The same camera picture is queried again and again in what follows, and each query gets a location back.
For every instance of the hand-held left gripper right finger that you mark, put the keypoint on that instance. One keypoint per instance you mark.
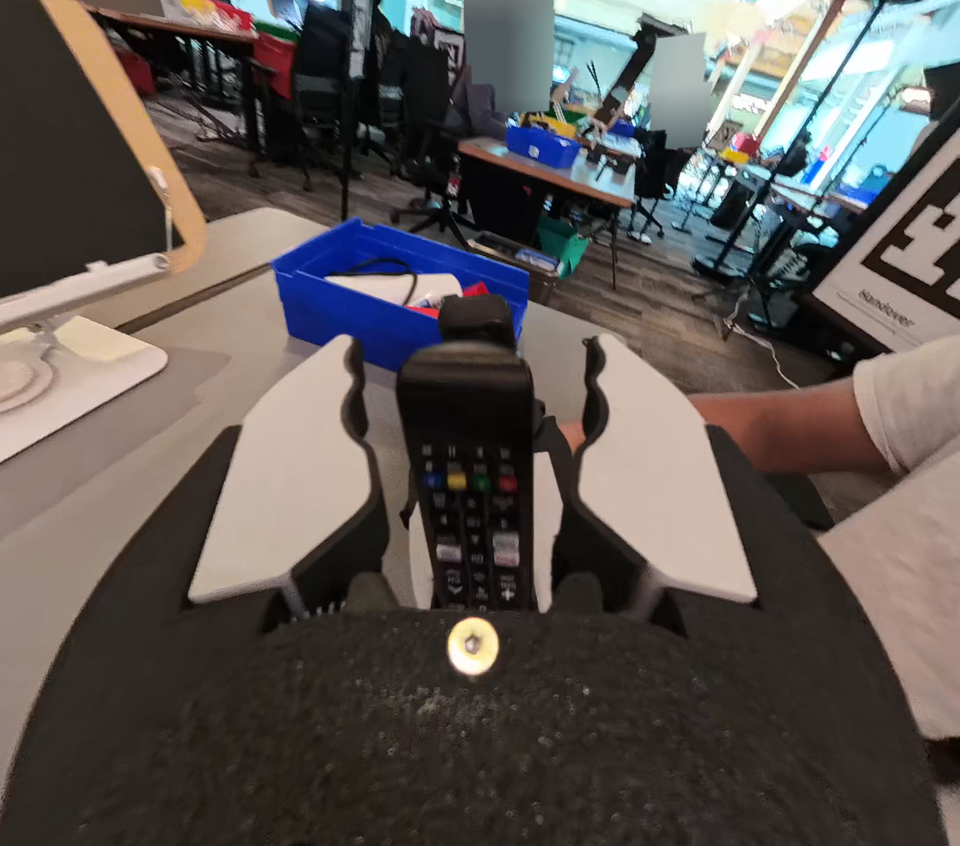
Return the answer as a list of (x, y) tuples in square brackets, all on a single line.
[(660, 493)]

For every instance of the wood-framed black board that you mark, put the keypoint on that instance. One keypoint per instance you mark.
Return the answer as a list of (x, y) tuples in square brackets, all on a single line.
[(67, 148)]

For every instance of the wooden far table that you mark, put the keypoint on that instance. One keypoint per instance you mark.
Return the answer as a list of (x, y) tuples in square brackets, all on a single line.
[(187, 28), (570, 174)]

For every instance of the red bin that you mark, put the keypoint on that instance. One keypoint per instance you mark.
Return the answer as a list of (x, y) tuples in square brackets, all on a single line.
[(274, 62)]

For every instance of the framed black-white marker sign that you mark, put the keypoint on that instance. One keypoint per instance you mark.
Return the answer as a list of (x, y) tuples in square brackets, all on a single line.
[(900, 276)]

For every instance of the white device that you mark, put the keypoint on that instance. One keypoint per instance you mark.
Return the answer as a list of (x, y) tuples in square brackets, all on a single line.
[(375, 291)]

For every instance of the person's right forearm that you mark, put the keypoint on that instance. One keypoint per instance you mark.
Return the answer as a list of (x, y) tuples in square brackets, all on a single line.
[(787, 426)]

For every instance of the person's right hand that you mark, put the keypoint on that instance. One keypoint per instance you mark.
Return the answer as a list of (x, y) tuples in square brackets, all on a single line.
[(576, 437)]

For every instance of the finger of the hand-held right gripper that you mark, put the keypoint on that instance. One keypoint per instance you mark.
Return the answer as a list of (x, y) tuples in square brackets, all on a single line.
[(421, 576), (547, 538)]

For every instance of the small blue bin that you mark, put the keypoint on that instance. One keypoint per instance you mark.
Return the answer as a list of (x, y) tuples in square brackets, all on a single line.
[(540, 149)]

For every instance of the blue plastic bin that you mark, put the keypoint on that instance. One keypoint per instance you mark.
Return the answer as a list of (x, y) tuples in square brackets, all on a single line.
[(337, 313)]

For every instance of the black remote control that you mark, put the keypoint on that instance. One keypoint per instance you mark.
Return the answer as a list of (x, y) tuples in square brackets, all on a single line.
[(465, 456)]

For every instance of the red object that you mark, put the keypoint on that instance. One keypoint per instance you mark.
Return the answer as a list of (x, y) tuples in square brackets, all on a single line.
[(474, 291)]

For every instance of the green bin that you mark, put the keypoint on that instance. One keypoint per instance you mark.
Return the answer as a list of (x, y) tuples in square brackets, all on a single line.
[(562, 249)]

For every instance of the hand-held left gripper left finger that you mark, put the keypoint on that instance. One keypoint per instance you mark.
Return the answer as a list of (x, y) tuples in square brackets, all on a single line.
[(292, 486)]

